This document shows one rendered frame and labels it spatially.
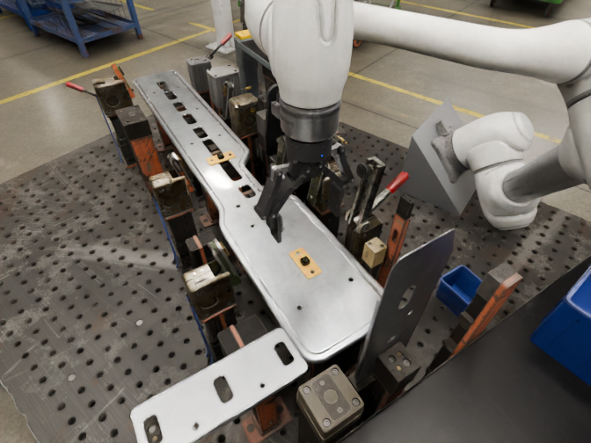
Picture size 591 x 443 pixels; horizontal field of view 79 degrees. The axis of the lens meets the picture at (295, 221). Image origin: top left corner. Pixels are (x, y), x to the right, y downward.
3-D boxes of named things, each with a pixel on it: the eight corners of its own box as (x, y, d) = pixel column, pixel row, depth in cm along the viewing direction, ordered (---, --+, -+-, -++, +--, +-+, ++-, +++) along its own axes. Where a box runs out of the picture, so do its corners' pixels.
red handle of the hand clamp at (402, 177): (347, 215, 82) (398, 165, 80) (351, 219, 83) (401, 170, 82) (359, 227, 79) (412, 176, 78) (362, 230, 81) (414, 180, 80)
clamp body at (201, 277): (200, 346, 98) (169, 269, 74) (239, 325, 103) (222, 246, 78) (213, 374, 93) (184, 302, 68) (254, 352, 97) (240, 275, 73)
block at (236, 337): (227, 383, 91) (208, 329, 71) (266, 360, 96) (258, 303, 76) (244, 418, 86) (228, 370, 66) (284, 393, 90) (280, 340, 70)
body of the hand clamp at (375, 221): (334, 300, 108) (346, 217, 83) (352, 290, 111) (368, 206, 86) (346, 315, 105) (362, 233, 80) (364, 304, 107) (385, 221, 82)
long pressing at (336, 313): (124, 82, 147) (123, 78, 146) (178, 70, 155) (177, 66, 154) (310, 372, 65) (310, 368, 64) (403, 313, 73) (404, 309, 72)
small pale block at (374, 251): (346, 327, 102) (364, 243, 76) (356, 322, 103) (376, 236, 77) (353, 337, 100) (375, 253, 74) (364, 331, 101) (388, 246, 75)
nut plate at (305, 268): (288, 254, 82) (288, 250, 81) (302, 247, 84) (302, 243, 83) (308, 279, 77) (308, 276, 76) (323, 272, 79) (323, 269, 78)
